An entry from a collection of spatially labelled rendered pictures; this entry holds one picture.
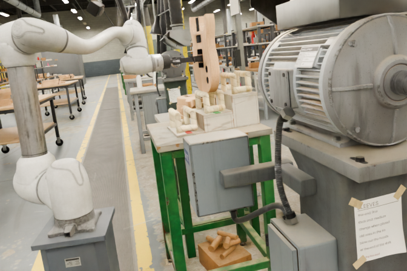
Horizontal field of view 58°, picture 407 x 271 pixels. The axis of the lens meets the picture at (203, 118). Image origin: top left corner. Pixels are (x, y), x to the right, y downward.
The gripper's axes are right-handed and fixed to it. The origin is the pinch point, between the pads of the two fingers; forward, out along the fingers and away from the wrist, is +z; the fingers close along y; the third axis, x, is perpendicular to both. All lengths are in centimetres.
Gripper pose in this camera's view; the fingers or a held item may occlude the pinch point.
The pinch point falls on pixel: (199, 58)
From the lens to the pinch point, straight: 199.5
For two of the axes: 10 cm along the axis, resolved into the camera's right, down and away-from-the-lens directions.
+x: -0.9, -9.8, -1.8
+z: 9.6, -1.4, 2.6
